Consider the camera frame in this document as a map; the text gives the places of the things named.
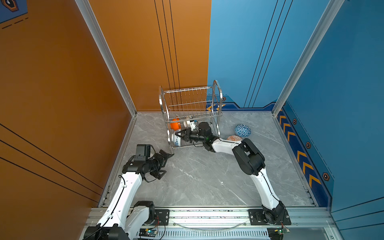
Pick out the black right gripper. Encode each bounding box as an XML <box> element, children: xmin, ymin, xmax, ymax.
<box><xmin>175</xmin><ymin>128</ymin><xmax>207</xmax><ymax>144</ymax></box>

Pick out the blue white floral bowl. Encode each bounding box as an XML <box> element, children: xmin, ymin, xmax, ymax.
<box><xmin>171</xmin><ymin>131</ymin><xmax>182</xmax><ymax>148</ymax></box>

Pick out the orange plastic bowl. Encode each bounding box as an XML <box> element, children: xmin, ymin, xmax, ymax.
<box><xmin>170</xmin><ymin>118</ymin><xmax>181</xmax><ymax>131</ymax></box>

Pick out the red patterned ceramic bowl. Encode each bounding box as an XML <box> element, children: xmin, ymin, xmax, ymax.
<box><xmin>227</xmin><ymin>135</ymin><xmax>243</xmax><ymax>142</ymax></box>

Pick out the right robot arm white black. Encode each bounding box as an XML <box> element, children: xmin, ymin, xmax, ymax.
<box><xmin>175</xmin><ymin>127</ymin><xmax>287</xmax><ymax>225</ymax></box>

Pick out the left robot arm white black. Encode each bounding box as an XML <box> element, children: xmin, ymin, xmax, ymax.
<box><xmin>83</xmin><ymin>146</ymin><xmax>173</xmax><ymax>240</ymax></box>

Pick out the steel two-tier dish rack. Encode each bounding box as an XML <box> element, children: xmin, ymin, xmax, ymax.
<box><xmin>159</xmin><ymin>80</ymin><xmax>224</xmax><ymax>150</ymax></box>

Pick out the dark blue patterned bowl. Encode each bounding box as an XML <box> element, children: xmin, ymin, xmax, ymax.
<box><xmin>235</xmin><ymin>124</ymin><xmax>252</xmax><ymax>139</ymax></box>

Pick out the green circuit board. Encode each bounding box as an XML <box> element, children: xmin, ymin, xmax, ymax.
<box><xmin>138</xmin><ymin>229</ymin><xmax>158</xmax><ymax>239</ymax></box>

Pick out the small right circuit board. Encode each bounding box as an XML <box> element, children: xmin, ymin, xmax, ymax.
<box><xmin>275</xmin><ymin>228</ymin><xmax>290</xmax><ymax>235</ymax></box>

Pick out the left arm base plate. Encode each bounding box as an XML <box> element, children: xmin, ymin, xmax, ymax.
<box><xmin>144</xmin><ymin>209</ymin><xmax>170</xmax><ymax>226</ymax></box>

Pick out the aluminium front rail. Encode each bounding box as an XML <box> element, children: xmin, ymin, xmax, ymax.
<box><xmin>133</xmin><ymin>207</ymin><xmax>343</xmax><ymax>240</ymax></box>

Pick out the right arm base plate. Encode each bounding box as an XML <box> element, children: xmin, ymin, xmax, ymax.
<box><xmin>248</xmin><ymin>209</ymin><xmax>292</xmax><ymax>226</ymax></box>

